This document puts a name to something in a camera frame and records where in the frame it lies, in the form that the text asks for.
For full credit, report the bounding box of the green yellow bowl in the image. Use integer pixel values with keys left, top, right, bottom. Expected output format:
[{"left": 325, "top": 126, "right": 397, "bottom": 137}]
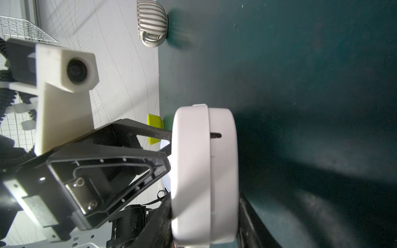
[{"left": 147, "top": 113, "right": 165, "bottom": 146}]

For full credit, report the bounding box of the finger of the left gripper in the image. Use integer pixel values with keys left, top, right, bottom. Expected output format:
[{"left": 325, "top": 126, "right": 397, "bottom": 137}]
[{"left": 93, "top": 119, "right": 172, "bottom": 149}]

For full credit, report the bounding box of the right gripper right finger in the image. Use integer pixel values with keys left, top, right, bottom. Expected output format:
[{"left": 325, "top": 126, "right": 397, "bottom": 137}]
[{"left": 237, "top": 192, "right": 281, "bottom": 248}]

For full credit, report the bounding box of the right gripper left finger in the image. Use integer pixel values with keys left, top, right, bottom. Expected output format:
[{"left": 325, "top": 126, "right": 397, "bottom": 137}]
[{"left": 133, "top": 193, "right": 173, "bottom": 248}]

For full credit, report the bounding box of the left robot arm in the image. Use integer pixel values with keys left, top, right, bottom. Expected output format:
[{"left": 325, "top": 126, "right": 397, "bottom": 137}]
[{"left": 1, "top": 119, "right": 172, "bottom": 248}]

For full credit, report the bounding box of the white alarm clock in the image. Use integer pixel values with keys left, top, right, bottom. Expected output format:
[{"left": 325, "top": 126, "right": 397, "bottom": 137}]
[{"left": 170, "top": 104, "right": 239, "bottom": 248}]

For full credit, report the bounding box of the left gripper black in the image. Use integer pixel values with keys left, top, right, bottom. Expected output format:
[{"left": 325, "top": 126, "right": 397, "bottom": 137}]
[{"left": 2, "top": 133, "right": 171, "bottom": 242}]

